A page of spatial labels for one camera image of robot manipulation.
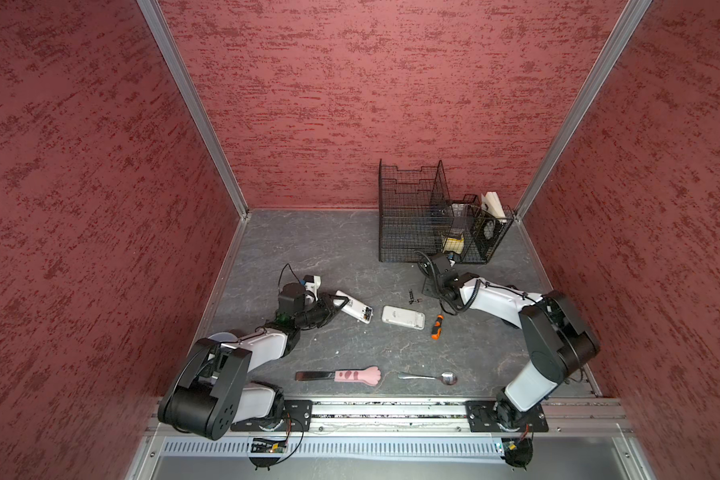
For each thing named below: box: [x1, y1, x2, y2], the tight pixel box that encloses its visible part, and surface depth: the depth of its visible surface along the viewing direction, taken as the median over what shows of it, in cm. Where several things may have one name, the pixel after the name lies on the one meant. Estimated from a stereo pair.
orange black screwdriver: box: [431, 314, 445, 341], surface depth 90 cm
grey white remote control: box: [381, 305, 425, 331], surface depth 93 cm
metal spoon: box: [398, 372, 458, 385], surface depth 81 cm
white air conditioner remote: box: [334, 290, 374, 324], surface depth 88 cm
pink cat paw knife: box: [295, 366, 382, 386], surface depth 81 cm
